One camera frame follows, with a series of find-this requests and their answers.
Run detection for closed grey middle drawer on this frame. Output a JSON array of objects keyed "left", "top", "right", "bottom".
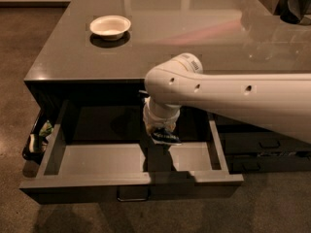
[{"left": 221, "top": 132, "right": 311, "bottom": 154}]

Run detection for metal drawer handle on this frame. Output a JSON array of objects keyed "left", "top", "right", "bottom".
[{"left": 117, "top": 186, "right": 150, "bottom": 202}]

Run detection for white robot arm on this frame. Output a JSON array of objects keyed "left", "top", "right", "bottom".
[{"left": 143, "top": 53, "right": 311, "bottom": 143}]

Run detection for open grey top drawer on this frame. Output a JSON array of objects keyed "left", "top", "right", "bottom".
[{"left": 19, "top": 101, "right": 243, "bottom": 204}]

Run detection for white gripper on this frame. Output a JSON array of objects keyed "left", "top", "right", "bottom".
[{"left": 143, "top": 97, "right": 180, "bottom": 135}]

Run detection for closed grey lower drawer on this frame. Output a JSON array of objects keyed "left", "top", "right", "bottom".
[{"left": 225, "top": 153, "right": 311, "bottom": 174}]

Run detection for white paper bowl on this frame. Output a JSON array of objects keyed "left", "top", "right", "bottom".
[{"left": 89, "top": 16, "right": 131, "bottom": 41}]

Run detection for grey counter cabinet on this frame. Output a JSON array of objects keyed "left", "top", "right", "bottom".
[{"left": 23, "top": 0, "right": 311, "bottom": 175}]

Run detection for green snack bag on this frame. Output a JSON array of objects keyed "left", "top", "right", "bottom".
[{"left": 39, "top": 120, "right": 53, "bottom": 137}]

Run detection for blue chip bag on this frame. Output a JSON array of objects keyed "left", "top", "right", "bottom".
[{"left": 151, "top": 128, "right": 182, "bottom": 146}]

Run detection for closed grey drawer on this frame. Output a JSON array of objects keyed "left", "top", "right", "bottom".
[
  {"left": 225, "top": 153, "right": 311, "bottom": 174},
  {"left": 221, "top": 132, "right": 311, "bottom": 154}
]

